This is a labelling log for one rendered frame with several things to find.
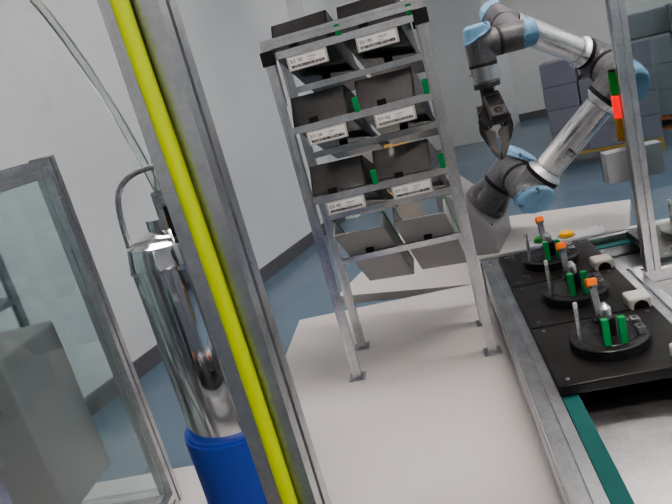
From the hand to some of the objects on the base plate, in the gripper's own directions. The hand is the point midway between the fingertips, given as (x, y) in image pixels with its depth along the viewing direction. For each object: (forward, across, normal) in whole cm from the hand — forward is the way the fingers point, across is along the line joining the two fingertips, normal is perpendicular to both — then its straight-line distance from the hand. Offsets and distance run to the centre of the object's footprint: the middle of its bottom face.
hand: (501, 155), depth 177 cm
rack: (+37, +31, +32) cm, 58 cm away
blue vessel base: (+37, +55, +100) cm, 120 cm away
